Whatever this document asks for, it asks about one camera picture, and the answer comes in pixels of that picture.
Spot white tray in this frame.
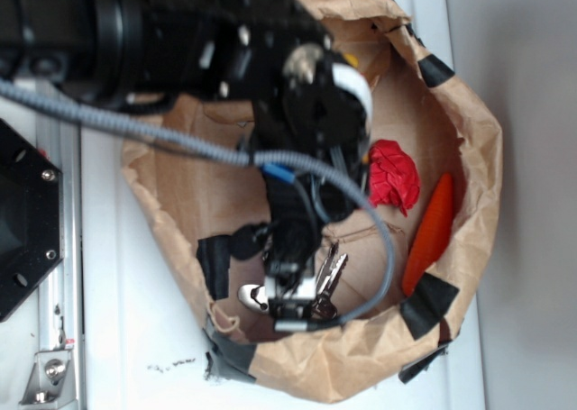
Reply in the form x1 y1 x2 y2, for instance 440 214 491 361
80 0 486 409

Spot crumpled red paper ball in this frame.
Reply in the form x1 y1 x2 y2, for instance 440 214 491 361
369 140 421 217

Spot metal corner bracket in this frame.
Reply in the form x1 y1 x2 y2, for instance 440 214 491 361
18 350 76 409

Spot yellow rubber duck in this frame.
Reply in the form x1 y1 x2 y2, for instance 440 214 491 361
343 53 359 68

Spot brown paper bag bin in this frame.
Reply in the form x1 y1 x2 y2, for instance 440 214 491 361
123 0 502 403

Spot silver key bunch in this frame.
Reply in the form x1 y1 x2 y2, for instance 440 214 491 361
236 241 349 321

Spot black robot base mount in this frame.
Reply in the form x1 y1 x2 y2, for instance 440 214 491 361
1 121 61 322

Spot grey corrugated cable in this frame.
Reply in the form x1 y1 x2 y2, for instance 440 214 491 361
0 77 398 330

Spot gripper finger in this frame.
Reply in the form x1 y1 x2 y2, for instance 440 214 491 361
264 248 316 333
229 223 273 261

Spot orange plastic carrot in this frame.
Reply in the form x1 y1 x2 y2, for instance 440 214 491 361
401 173 453 296

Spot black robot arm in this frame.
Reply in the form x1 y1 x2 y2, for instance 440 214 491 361
1 0 372 332

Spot aluminium frame rail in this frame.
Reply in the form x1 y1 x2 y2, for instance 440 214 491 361
24 115 86 409

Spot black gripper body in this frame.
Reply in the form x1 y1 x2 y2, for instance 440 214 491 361
250 44 375 244

